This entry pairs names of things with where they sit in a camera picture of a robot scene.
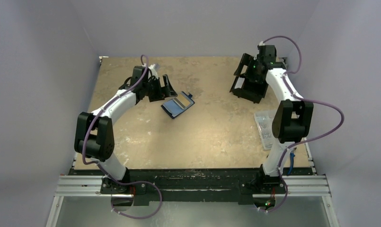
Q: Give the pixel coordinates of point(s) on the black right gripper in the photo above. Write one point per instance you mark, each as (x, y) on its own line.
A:
(251, 80)

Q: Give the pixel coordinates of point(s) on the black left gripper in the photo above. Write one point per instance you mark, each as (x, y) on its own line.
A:
(160, 95)

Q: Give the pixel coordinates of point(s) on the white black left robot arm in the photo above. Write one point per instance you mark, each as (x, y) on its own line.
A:
(94, 136)

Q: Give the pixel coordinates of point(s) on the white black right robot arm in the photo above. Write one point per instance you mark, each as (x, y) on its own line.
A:
(291, 123)

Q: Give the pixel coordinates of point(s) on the white label card in bin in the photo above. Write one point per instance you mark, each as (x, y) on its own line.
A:
(239, 83)

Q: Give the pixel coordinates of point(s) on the black plastic bin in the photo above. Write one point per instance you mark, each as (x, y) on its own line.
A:
(251, 91)

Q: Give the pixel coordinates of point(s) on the clear plastic screw box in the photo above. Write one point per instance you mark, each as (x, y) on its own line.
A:
(264, 121)

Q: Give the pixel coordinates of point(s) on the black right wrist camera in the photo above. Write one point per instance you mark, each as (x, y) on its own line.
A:
(267, 53)

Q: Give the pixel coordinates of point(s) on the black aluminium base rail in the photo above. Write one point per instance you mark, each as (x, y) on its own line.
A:
(193, 185)

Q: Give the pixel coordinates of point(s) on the blue handled pliers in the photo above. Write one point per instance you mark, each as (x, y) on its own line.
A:
(292, 156)

